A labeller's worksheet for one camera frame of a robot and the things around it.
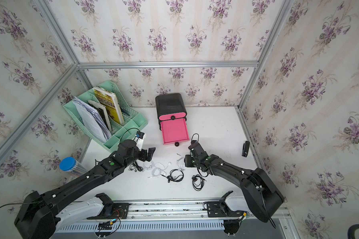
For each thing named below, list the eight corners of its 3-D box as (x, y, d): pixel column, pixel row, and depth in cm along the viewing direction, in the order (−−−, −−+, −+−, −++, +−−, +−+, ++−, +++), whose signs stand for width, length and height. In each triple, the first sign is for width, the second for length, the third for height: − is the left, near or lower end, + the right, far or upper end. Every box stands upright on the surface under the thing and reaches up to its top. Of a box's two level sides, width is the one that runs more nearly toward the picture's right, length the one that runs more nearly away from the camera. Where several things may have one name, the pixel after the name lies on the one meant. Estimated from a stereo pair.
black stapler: (241, 156, 96) (244, 152, 92) (243, 144, 102) (245, 140, 98) (245, 157, 95) (248, 154, 91) (247, 145, 101) (249, 141, 97)
